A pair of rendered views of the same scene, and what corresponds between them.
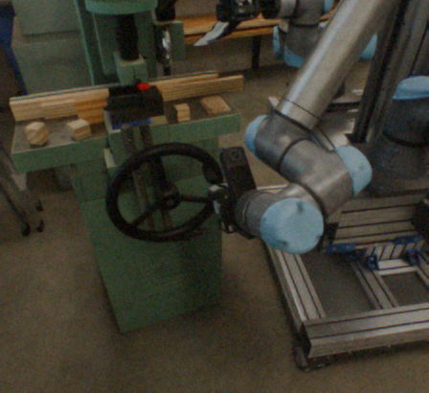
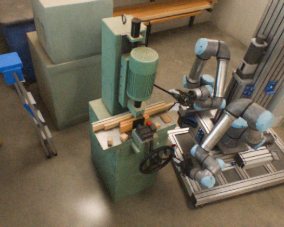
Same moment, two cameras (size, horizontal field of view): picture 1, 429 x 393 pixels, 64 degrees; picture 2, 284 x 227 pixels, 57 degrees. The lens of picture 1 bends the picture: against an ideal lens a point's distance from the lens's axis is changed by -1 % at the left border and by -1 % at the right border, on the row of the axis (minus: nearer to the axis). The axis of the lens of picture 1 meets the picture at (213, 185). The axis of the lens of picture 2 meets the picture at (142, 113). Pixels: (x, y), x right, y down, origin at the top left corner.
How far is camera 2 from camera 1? 1.18 m
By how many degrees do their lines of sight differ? 13
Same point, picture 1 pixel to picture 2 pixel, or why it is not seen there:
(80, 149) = (124, 144)
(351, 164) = (221, 165)
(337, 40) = (218, 132)
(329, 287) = not seen: hidden behind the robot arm
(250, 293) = (166, 180)
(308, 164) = (211, 164)
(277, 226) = (205, 183)
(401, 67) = not seen: hidden behind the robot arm
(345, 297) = not seen: hidden behind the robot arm
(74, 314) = (90, 197)
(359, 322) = (213, 191)
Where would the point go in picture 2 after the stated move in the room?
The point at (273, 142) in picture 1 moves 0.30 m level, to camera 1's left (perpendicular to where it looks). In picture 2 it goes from (200, 155) to (153, 159)
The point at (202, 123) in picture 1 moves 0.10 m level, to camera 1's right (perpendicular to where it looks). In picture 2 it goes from (163, 128) to (176, 128)
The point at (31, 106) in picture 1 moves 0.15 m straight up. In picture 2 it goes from (100, 126) to (99, 111)
